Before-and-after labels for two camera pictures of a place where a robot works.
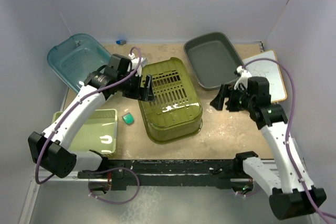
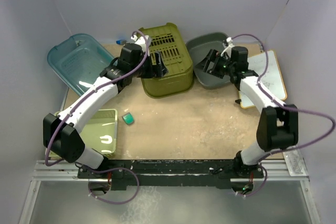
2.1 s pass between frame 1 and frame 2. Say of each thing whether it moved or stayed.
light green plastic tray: stayed
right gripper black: moved
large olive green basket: moved
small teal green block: stayed
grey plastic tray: stayed
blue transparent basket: stayed
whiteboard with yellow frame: stayed
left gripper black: moved
